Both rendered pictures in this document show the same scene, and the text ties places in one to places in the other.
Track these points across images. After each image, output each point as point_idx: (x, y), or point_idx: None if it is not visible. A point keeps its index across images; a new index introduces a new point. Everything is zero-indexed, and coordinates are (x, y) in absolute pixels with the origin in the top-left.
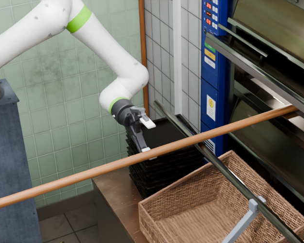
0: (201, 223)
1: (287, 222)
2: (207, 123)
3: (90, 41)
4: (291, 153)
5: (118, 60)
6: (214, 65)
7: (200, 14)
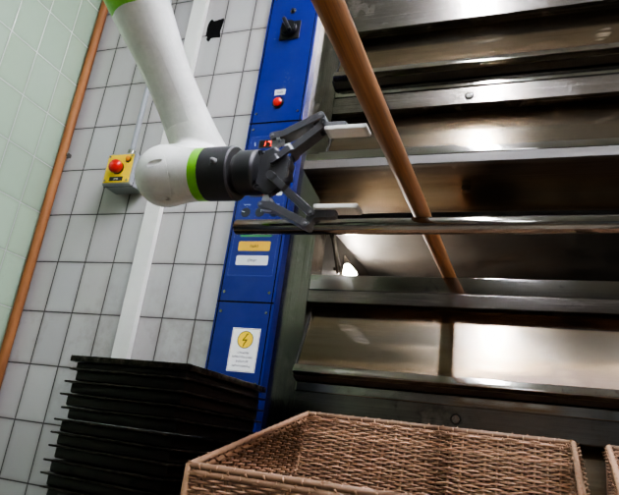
0: None
1: (522, 470)
2: None
3: (165, 33)
4: (477, 342)
5: (200, 100)
6: (266, 259)
7: (219, 204)
